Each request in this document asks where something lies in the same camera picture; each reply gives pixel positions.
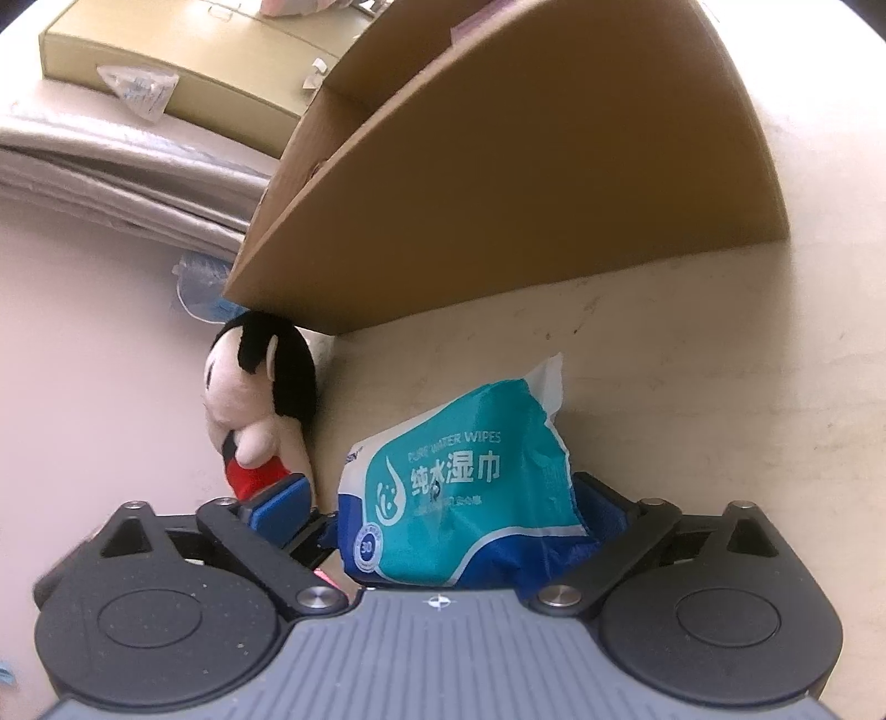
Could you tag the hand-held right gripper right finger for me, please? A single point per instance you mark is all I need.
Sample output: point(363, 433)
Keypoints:
point(612, 516)

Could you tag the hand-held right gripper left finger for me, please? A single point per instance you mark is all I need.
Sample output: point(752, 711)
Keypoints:
point(278, 509)

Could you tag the teal wet wipes pack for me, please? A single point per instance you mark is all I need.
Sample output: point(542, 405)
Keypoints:
point(457, 484)

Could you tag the brown cardboard box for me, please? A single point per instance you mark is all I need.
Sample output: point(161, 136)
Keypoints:
point(526, 173)

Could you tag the black haired plush doll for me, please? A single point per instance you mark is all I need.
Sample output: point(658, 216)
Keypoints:
point(259, 408)

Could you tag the blue clear plastic bag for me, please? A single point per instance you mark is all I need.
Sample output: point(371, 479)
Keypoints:
point(199, 285)

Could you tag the grey curtain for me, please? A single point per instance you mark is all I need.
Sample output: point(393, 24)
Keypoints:
point(118, 173)

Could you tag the beige flat box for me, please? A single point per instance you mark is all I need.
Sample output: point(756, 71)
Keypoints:
point(201, 62)

